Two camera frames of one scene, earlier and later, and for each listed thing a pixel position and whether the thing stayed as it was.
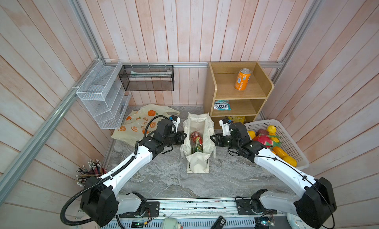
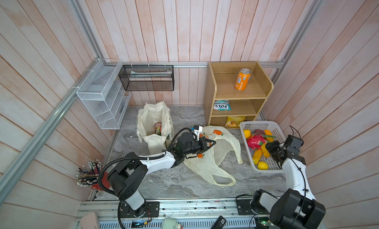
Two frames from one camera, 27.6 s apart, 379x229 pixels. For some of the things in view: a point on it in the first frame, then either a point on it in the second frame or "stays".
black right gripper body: x=222 y=140 to x=273 y=147
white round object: x=170 y=223 stays
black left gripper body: x=177 y=137 to x=201 y=145
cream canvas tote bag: x=203 y=123 to x=149 y=114
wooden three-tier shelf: x=237 y=91 stays
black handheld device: x=219 y=223 stays
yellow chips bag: x=239 y=119 stays
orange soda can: x=243 y=79 stays
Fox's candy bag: x=222 y=105 stays
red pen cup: x=94 y=169 stays
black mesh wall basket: x=147 y=77 stays
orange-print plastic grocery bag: x=132 y=130 to x=206 y=164
